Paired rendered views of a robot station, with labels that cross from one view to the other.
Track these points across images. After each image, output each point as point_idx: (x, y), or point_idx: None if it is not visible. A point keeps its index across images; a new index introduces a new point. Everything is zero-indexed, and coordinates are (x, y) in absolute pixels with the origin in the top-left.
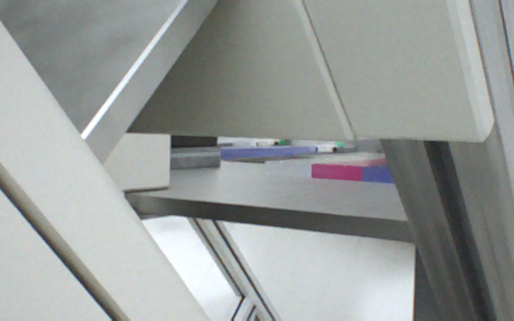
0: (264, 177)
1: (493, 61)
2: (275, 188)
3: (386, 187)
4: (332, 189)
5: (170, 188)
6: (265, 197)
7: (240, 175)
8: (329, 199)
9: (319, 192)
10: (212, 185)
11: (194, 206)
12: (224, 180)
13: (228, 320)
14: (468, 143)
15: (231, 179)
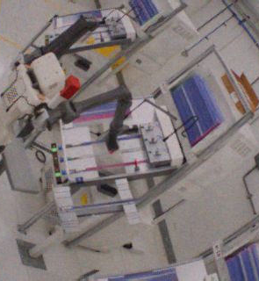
0: (136, 117)
1: None
2: (144, 111)
3: (133, 107)
4: (140, 108)
5: (153, 114)
6: (151, 107)
7: (136, 119)
8: (147, 104)
9: (144, 107)
10: (147, 114)
11: None
12: (142, 117)
13: (49, 217)
14: None
15: (141, 117)
